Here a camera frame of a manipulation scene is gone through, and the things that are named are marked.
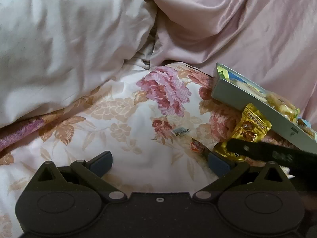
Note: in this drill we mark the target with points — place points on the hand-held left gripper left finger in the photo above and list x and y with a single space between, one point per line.
101 164

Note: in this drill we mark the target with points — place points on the grey cardboard box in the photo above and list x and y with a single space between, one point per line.
237 96

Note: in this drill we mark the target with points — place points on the pink satin quilt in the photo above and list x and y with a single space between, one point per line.
223 17

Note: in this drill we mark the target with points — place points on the floral bedsheet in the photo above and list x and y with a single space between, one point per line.
123 129

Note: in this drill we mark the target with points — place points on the dark red snack packet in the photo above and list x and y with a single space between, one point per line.
198 146

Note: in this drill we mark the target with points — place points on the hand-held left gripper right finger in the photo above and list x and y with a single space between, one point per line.
218 165

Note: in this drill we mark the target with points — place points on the gold foil snack packet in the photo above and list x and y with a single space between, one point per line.
252 126

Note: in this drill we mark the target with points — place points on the white quilt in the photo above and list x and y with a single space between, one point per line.
62 42

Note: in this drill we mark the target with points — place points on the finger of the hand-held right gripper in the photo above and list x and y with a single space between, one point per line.
247 150

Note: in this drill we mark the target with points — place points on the small grey candy wrapper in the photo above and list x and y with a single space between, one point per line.
182 131

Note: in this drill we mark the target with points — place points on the clear yellow biscuit packet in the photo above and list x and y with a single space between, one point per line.
282 104

